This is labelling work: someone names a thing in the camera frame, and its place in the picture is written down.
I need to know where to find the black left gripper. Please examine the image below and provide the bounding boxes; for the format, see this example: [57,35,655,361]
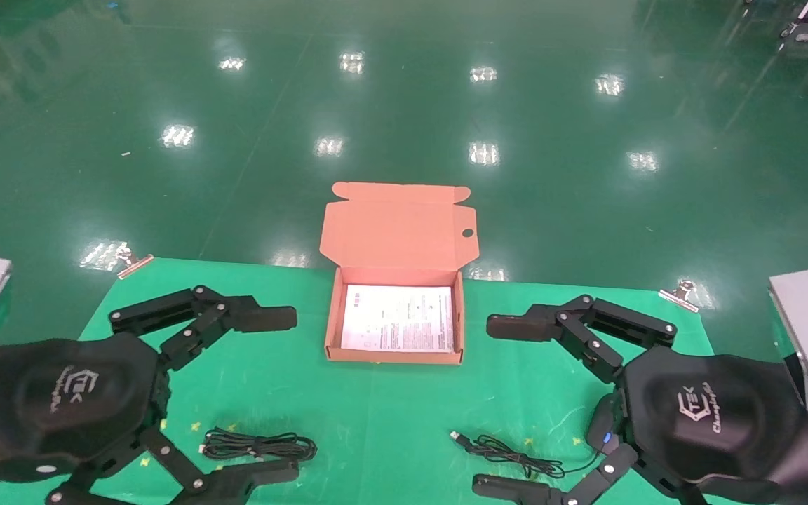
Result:
[0,285,300,505]

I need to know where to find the open brown cardboard box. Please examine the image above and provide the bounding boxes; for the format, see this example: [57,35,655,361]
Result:
[319,181,480,365]

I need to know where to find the black wired computer mouse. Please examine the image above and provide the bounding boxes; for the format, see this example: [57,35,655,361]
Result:
[450,393,624,482]

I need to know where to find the metal table clip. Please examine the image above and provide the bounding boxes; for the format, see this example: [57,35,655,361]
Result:
[658,279,701,314]
[116,246,156,280]

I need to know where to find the green table cloth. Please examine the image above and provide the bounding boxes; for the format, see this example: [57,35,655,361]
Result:
[0,257,783,505]

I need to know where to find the black data cable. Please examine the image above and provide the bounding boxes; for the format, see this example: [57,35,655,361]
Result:
[198,427,318,463]

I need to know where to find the white printed paper sheet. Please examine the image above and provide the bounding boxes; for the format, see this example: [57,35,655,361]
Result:
[340,284,455,353]

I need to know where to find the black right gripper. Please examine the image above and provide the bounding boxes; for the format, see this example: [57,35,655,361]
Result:
[617,346,808,505]

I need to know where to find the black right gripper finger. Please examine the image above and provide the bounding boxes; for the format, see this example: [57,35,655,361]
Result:
[486,294,678,384]
[472,443,710,505]

